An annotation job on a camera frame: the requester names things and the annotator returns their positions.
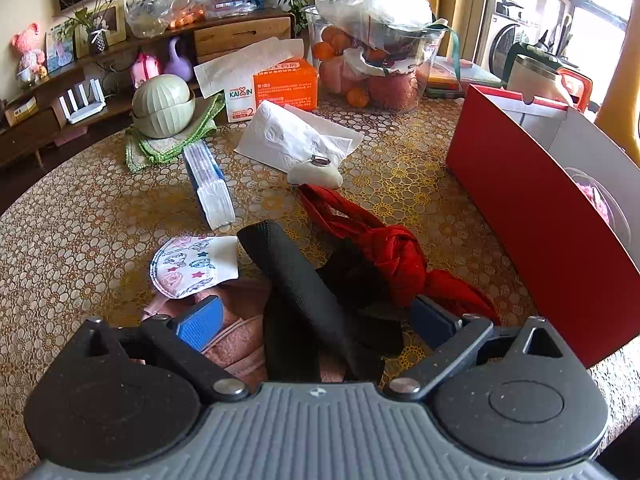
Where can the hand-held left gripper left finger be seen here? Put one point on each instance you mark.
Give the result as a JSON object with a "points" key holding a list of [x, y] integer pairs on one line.
{"points": [[200, 320]]}

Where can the green knitted cloth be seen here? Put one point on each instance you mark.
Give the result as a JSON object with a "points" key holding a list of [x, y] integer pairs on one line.
{"points": [[150, 152]]}

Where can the pile of oranges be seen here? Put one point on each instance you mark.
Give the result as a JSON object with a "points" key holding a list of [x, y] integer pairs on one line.
{"points": [[187, 15]]}

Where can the clear plastic fruit container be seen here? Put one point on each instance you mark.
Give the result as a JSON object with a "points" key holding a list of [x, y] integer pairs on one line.
{"points": [[390, 87]]}

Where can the wooden tv cabinet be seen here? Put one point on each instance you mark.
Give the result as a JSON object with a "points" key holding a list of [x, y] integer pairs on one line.
{"points": [[225, 35]]}

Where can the white paper tissue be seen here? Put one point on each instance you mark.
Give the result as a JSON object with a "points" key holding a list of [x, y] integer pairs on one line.
{"points": [[280, 132]]}

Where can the gold patterned tablecloth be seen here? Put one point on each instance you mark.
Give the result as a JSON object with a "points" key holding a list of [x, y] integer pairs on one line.
{"points": [[75, 210]]}

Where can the purple swan figure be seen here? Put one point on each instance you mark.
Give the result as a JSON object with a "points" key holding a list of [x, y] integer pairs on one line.
{"points": [[178, 62]]}

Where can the pink fuzzy plush ball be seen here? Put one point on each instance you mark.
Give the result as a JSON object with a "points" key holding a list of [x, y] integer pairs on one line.
{"points": [[595, 200]]}

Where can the wooden picture frame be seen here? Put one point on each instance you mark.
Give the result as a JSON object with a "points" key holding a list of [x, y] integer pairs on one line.
{"points": [[117, 22]]}

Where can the clear flat plastic box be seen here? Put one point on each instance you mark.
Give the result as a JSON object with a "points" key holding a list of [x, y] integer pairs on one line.
{"points": [[470, 77]]}

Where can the white oval case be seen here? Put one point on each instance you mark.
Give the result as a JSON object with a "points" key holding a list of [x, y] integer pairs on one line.
{"points": [[312, 175]]}

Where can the crumpled clear plastic bag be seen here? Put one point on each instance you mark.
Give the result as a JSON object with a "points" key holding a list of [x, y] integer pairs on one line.
{"points": [[147, 12]]}

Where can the blue tissue pack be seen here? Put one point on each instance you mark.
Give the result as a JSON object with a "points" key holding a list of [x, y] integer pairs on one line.
{"points": [[210, 185]]}

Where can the small cardboard box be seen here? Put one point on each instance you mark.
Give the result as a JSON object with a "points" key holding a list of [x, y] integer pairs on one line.
{"points": [[20, 110]]}

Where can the small metal clip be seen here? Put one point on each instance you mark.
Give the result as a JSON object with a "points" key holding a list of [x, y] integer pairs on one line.
{"points": [[320, 161]]}

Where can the printed face mask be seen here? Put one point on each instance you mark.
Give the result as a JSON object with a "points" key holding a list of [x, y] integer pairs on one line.
{"points": [[190, 262]]}

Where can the orange tissue box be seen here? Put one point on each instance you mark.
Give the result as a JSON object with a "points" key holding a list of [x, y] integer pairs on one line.
{"points": [[285, 87]]}

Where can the pink bear plush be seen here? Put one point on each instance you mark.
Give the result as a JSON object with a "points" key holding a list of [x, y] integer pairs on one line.
{"points": [[29, 52]]}

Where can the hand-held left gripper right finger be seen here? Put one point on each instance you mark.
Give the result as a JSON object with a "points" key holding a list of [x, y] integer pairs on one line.
{"points": [[430, 317]]}

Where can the red knotted cloth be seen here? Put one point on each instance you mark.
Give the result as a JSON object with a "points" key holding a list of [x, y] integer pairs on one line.
{"points": [[395, 260]]}

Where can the pink toy bag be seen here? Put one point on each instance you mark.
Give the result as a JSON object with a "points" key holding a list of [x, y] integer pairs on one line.
{"points": [[146, 70]]}

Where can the white router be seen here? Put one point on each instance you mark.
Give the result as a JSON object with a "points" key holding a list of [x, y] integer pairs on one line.
{"points": [[80, 105]]}

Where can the red cardboard box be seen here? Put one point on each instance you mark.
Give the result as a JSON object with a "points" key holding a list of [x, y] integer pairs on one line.
{"points": [[525, 220]]}

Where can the black cloth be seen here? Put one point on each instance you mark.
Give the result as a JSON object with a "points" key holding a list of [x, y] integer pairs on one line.
{"points": [[305, 300]]}

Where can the washing machine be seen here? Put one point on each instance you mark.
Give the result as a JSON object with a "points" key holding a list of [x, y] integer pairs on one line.
{"points": [[505, 25]]}

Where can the green ribbon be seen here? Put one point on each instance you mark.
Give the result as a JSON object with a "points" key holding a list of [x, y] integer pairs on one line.
{"points": [[456, 50]]}

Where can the white mug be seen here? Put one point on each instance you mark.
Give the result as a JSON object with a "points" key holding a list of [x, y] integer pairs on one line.
{"points": [[532, 80]]}

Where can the yellow chair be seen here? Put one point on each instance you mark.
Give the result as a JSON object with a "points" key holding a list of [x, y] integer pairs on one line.
{"points": [[620, 110]]}

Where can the small potted plant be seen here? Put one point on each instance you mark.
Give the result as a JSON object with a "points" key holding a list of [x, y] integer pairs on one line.
{"points": [[97, 40]]}

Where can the blue picture card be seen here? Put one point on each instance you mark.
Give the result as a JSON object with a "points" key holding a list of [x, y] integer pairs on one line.
{"points": [[60, 50]]}

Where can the pink fleece cloth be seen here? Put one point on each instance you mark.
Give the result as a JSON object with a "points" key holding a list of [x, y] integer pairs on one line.
{"points": [[240, 340]]}

